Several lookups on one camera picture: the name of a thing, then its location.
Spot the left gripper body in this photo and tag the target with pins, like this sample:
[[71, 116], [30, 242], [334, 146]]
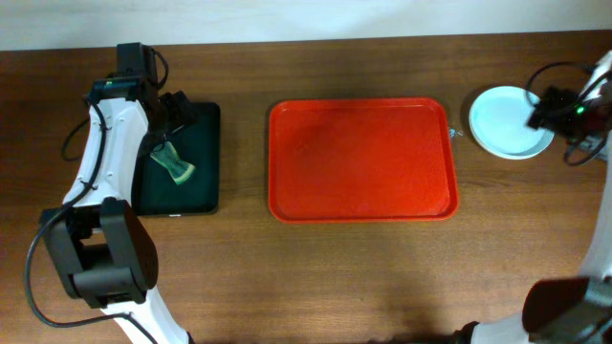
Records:
[[171, 120]]

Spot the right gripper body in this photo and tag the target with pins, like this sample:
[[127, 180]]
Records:
[[545, 107]]

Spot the green yellow sponge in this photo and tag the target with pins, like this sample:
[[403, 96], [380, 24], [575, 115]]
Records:
[[167, 156]]

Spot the pale blue plate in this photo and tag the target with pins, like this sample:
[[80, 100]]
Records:
[[501, 108]]

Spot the white plate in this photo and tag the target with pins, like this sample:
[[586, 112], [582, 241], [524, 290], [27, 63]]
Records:
[[514, 144]]

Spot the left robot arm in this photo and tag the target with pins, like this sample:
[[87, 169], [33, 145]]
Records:
[[100, 249]]

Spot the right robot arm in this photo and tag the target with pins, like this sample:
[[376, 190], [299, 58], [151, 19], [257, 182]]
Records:
[[576, 309]]

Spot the black rectangular tray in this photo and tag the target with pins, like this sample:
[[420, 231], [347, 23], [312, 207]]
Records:
[[156, 194]]

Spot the red plastic tray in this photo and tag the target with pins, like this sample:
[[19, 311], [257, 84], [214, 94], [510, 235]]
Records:
[[360, 160]]

